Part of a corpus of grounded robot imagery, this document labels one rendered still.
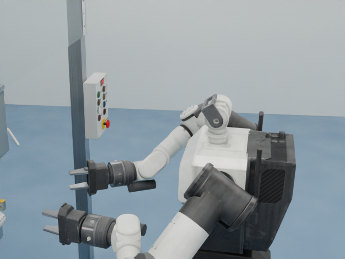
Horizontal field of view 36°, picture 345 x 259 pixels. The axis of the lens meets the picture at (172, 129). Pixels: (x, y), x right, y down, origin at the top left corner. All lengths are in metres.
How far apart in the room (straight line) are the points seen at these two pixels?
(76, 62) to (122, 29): 2.89
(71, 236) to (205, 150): 0.46
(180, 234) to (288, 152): 0.39
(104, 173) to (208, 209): 0.66
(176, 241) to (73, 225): 0.42
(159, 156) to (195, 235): 0.66
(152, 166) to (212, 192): 0.62
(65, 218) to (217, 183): 0.50
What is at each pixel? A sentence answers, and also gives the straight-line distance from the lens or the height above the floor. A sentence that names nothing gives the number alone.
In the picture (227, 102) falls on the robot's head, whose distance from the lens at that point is 1.45.
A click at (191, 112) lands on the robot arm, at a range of 1.90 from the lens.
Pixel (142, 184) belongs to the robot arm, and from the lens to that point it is 1.87.
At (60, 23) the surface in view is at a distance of 2.06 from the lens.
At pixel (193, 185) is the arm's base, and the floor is 1.26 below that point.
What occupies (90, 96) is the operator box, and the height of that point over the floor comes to 1.10.
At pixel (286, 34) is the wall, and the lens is 5.22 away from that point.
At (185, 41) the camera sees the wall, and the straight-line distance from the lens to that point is 5.17.
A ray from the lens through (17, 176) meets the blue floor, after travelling 4.16.
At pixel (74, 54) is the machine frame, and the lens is 2.32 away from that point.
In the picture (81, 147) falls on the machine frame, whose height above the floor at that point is 0.85.
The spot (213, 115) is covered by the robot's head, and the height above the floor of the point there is 1.37.
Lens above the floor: 1.85
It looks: 22 degrees down
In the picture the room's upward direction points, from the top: 1 degrees clockwise
